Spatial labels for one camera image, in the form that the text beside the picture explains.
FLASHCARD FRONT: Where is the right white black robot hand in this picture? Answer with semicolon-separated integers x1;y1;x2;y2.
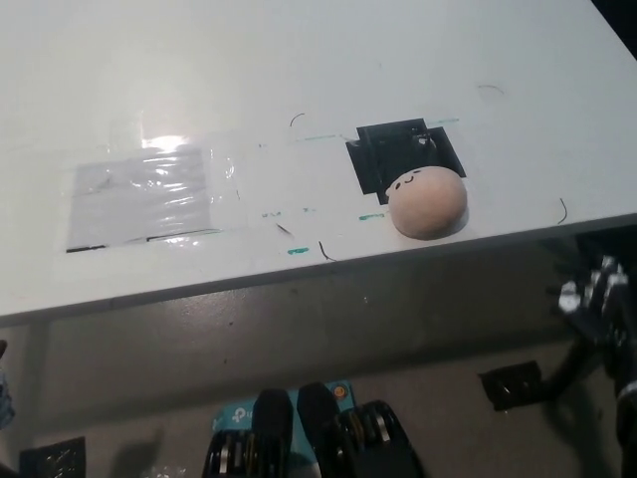
541;253;637;399

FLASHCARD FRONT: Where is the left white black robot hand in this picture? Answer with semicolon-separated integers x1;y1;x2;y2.
0;339;16;430

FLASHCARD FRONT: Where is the pink dumpling plush toy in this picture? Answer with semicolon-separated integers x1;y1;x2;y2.
385;165;470;241

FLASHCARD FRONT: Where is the black tape mask square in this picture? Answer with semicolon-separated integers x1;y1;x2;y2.
344;117;467;206

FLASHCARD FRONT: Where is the black floor tape patch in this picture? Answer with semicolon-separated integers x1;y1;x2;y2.
19;436;87;478
478;359;544;412

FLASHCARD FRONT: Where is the clear plastic taped sheet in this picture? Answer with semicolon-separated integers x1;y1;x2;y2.
65;144;224;253

